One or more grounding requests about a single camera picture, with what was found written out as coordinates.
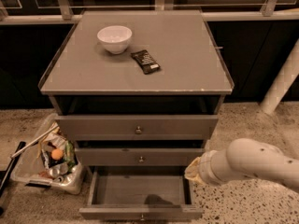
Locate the grey bottom drawer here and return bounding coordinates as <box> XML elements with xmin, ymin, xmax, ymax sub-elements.
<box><xmin>79</xmin><ymin>166</ymin><xmax>203</xmax><ymax>221</ymax></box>

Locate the grey drawer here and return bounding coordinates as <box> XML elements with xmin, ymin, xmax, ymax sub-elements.
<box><xmin>56</xmin><ymin>115</ymin><xmax>218</xmax><ymax>141</ymax></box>
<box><xmin>79</xmin><ymin>166</ymin><xmax>203</xmax><ymax>221</ymax></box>
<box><xmin>75</xmin><ymin>140</ymin><xmax>205</xmax><ymax>166</ymax></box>

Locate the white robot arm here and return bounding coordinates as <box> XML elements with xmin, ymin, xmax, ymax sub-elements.
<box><xmin>184</xmin><ymin>138</ymin><xmax>299</xmax><ymax>192</ymax></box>

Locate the grey drawer cabinet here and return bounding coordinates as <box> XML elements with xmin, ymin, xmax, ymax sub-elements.
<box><xmin>38</xmin><ymin>10</ymin><xmax>235</xmax><ymax>176</ymax></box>

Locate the grey middle drawer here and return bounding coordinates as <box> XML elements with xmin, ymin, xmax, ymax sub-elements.
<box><xmin>75</xmin><ymin>140</ymin><xmax>205</xmax><ymax>166</ymax></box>

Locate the grey top drawer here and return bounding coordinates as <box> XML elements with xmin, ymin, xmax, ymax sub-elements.
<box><xmin>56</xmin><ymin>115</ymin><xmax>218</xmax><ymax>141</ymax></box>

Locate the black snack bar packet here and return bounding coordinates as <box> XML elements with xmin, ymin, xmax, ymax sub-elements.
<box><xmin>131</xmin><ymin>49</ymin><xmax>161</xmax><ymax>75</ymax></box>

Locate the green snack packet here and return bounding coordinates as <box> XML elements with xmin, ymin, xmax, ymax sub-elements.
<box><xmin>64</xmin><ymin>141</ymin><xmax>76</xmax><ymax>170</ymax></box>

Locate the orange ball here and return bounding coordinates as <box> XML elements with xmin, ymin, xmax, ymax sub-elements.
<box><xmin>51</xmin><ymin>149</ymin><xmax>64</xmax><ymax>161</ymax></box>

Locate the white diagonal pole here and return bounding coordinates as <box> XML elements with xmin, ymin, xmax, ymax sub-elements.
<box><xmin>260</xmin><ymin>39</ymin><xmax>299</xmax><ymax>115</ymax></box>

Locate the white ceramic bowl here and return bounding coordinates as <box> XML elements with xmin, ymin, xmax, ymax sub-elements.
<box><xmin>97</xmin><ymin>25</ymin><xmax>133</xmax><ymax>54</ymax></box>

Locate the black flat bar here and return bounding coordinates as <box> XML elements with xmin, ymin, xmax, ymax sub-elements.
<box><xmin>0</xmin><ymin>141</ymin><xmax>26</xmax><ymax>197</ymax></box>

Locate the white stick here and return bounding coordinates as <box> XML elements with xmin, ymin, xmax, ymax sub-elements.
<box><xmin>10</xmin><ymin>124</ymin><xmax>59</xmax><ymax>159</ymax></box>

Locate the metal railing frame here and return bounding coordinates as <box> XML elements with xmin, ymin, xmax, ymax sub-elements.
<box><xmin>0</xmin><ymin>0</ymin><xmax>299</xmax><ymax>25</ymax></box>

